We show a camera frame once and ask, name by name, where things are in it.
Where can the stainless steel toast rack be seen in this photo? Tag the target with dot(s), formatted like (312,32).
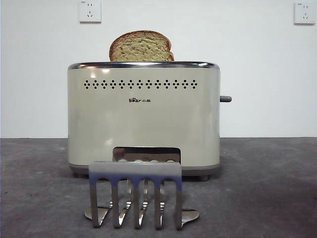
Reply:
(135,169)

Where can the white wall socket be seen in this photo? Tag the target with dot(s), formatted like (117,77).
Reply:
(304,13)
(90,11)

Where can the toasted bread slice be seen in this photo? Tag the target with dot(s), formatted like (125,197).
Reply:
(140,48)

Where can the cream steel two-slot toaster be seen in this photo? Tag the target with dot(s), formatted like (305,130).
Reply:
(148,124)

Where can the grey toaster lever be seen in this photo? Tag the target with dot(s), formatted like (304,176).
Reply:
(226,99)

